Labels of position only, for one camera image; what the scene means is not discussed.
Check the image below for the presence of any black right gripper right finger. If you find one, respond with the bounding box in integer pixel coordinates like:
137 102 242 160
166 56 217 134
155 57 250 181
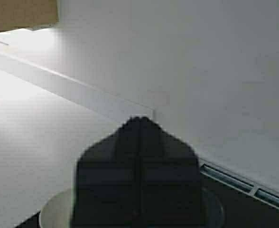
139 117 205 228

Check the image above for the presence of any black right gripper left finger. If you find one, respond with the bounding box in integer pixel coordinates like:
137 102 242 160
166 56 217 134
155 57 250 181
72 117 140 228

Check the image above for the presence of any metal vent strip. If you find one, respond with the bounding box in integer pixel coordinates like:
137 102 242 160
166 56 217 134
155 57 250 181
199 159 279 210

